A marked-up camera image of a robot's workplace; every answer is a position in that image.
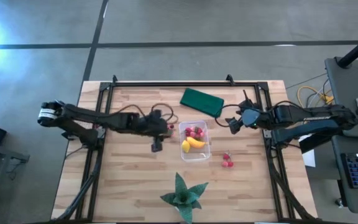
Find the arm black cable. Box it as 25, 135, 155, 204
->
116, 102, 179, 125
214, 104, 245, 128

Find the yellow toy banana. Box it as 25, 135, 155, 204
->
186, 136, 206, 149

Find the yellow cable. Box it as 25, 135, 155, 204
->
296, 85, 335, 106

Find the clear plastic container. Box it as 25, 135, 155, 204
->
178, 120, 212, 162

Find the grey side desk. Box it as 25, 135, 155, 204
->
324, 57, 358, 139
331, 135, 358, 216

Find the white paper sheet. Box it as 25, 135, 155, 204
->
301, 149, 316, 168

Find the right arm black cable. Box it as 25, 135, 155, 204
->
214, 104, 245, 128

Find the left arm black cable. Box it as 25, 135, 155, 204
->
116, 102, 179, 125

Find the green artificial plant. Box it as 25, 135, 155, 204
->
160, 172, 209, 224

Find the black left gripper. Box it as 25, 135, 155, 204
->
138, 110, 175, 153

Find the black round pole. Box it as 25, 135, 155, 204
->
336, 28, 358, 68

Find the black metal stand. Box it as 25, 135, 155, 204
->
0, 144, 30, 181

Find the black aluminium table frame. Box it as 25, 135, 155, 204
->
51, 74, 319, 223

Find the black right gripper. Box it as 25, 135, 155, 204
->
225, 98, 262, 135

